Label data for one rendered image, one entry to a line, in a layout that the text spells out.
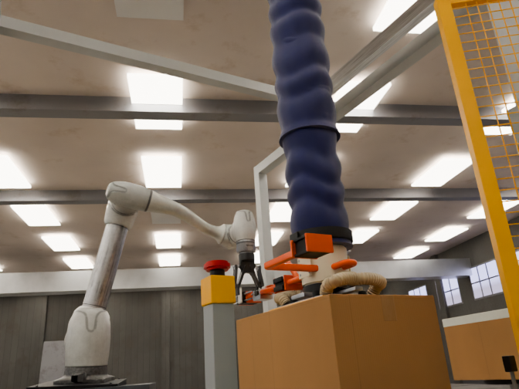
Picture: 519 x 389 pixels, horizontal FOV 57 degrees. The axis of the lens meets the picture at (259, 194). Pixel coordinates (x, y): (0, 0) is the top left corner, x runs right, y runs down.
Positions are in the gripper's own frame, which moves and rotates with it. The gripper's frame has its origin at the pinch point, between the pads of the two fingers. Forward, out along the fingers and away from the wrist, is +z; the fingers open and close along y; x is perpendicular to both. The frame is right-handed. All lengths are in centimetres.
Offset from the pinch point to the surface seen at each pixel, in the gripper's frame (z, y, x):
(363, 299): 15, -7, -88
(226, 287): 11, -48, -86
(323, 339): 25, -19, -84
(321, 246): 1, -23, -93
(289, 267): 1, -16, -64
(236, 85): -214, 68, 137
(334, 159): -40, 5, -68
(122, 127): -289, 16, 388
